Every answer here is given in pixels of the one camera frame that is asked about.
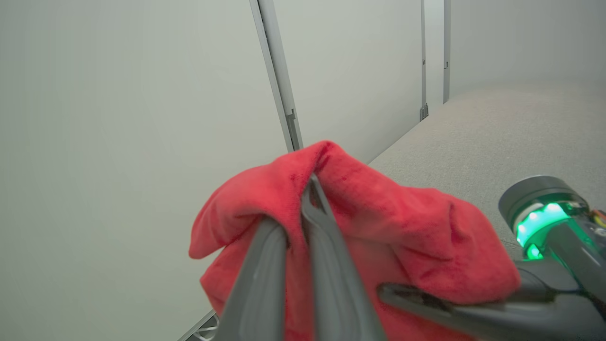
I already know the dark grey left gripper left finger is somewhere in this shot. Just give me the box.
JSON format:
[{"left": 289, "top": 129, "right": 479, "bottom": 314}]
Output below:
[{"left": 214, "top": 216, "right": 289, "bottom": 341}]

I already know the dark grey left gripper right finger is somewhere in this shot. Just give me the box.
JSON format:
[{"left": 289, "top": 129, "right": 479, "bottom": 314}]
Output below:
[{"left": 301, "top": 174, "right": 388, "bottom": 341}]

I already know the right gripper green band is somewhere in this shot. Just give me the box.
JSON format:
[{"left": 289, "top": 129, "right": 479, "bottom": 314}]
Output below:
[{"left": 377, "top": 175, "right": 606, "bottom": 341}]

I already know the red fleece clothing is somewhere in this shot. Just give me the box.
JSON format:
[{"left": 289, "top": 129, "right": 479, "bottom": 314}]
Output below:
[{"left": 188, "top": 140, "right": 521, "bottom": 341}]

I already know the grey fabric sofa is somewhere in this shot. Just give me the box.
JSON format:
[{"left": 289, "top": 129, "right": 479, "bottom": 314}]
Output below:
[{"left": 369, "top": 85, "right": 606, "bottom": 260}]

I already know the large white partition panel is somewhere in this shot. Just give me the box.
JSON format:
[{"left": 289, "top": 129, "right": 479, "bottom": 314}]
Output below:
[{"left": 0, "top": 0, "right": 303, "bottom": 341}]

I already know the white partition panel grey frame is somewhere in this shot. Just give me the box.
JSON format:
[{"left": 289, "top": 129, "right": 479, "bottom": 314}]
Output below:
[
  {"left": 443, "top": 0, "right": 606, "bottom": 104},
  {"left": 258, "top": 0, "right": 429, "bottom": 164}
]

